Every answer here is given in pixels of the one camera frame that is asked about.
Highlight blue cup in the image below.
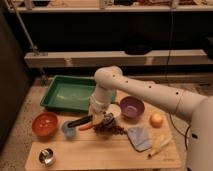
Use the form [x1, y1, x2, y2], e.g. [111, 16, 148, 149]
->
[61, 121, 76, 138]

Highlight blue grey cloth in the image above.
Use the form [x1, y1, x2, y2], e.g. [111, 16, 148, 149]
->
[127, 127, 151, 152]

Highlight green plastic tray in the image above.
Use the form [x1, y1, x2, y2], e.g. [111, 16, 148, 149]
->
[39, 74, 118, 113]

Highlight white small bowl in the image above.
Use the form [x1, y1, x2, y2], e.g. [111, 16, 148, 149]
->
[106, 104, 121, 117]

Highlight brown grape bunch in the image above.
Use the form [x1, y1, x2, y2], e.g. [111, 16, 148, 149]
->
[94, 124, 126, 135]

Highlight orange apple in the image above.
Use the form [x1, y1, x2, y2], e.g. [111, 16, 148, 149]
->
[149, 114, 163, 128]

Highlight orange carrot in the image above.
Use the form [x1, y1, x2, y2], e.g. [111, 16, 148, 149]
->
[78, 123, 94, 131]

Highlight wooden board table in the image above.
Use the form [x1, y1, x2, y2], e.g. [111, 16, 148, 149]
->
[24, 80, 183, 171]

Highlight red bowl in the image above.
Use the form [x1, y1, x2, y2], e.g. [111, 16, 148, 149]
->
[32, 112, 58, 137]

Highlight purple bowl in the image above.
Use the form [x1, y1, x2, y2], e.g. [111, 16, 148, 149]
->
[119, 96, 145, 119]

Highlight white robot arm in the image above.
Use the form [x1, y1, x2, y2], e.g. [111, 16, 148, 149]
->
[90, 66, 213, 171]

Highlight black object on shelf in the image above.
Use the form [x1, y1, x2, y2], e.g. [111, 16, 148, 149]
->
[125, 43, 152, 55]

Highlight metal diagonal rod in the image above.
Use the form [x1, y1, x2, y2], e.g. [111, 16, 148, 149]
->
[8, 0, 48, 56]

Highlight black floor cables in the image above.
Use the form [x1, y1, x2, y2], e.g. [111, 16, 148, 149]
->
[165, 6, 193, 141]

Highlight white lower shelf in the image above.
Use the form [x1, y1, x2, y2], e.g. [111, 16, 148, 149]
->
[25, 49, 213, 68]

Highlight silver metal cup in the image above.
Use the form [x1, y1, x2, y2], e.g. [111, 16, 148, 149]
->
[39, 148, 55, 166]

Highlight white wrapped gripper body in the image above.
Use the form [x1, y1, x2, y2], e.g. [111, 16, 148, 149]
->
[90, 96, 110, 114]

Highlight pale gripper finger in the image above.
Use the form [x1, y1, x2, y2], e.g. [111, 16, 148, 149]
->
[92, 114, 104, 125]

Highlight black handled brush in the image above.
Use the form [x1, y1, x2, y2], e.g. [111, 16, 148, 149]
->
[67, 113, 116, 131]

